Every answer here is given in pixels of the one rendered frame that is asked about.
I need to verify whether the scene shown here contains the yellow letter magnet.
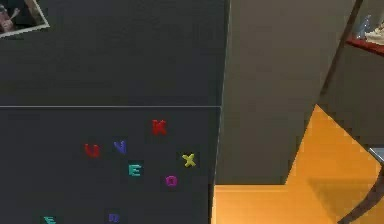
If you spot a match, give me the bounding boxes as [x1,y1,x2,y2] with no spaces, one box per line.
[181,153,197,168]

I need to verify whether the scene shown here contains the pale blue glass bottle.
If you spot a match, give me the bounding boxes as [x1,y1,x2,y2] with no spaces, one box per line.
[355,14,373,40]

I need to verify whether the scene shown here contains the red shelf with dark post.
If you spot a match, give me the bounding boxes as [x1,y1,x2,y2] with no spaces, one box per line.
[319,0,384,98]

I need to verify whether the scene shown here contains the magenta letter magnet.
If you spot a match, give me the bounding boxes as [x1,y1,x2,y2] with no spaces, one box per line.
[165,174,179,188]

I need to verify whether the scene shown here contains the white framed photo magnet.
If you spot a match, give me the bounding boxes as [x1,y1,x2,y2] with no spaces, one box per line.
[0,0,51,39]

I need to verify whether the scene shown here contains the grey metal object corner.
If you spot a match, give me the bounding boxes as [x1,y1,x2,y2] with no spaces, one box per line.
[368,147,384,165]

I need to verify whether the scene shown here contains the dark grey fridge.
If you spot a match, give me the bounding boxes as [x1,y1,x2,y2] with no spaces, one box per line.
[0,0,356,224]

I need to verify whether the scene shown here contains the red letter magnet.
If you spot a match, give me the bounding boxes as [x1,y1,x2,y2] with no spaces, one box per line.
[83,143,101,159]
[151,119,168,136]

